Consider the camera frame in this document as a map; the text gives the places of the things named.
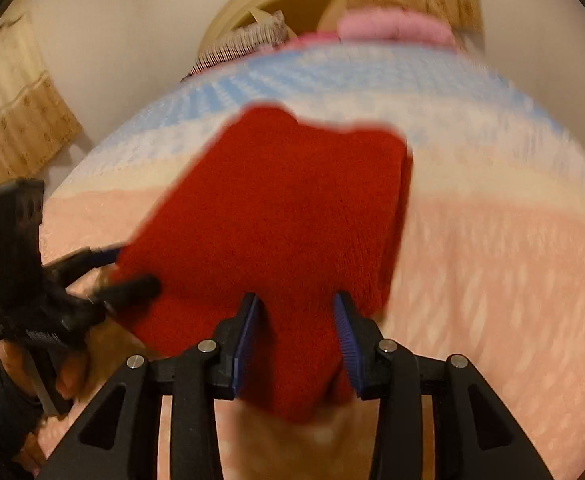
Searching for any beige side window curtain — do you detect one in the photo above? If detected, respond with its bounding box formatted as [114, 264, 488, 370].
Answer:
[0, 14, 82, 184]

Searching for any pink bed sheet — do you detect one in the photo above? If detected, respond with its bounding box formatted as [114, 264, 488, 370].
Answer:
[275, 32, 341, 51]

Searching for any striped pillow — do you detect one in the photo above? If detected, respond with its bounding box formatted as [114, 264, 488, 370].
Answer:
[186, 11, 289, 78]

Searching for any red knit sweater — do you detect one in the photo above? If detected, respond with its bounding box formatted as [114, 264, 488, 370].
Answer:
[114, 105, 413, 424]

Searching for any polka dot bed cover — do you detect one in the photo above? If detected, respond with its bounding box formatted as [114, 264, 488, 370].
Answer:
[41, 44, 585, 479]

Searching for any left hand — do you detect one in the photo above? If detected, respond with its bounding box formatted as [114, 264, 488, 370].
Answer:
[0, 318, 148, 399]

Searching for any pink pillow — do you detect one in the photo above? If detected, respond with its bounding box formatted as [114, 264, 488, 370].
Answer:
[337, 8, 458, 49]

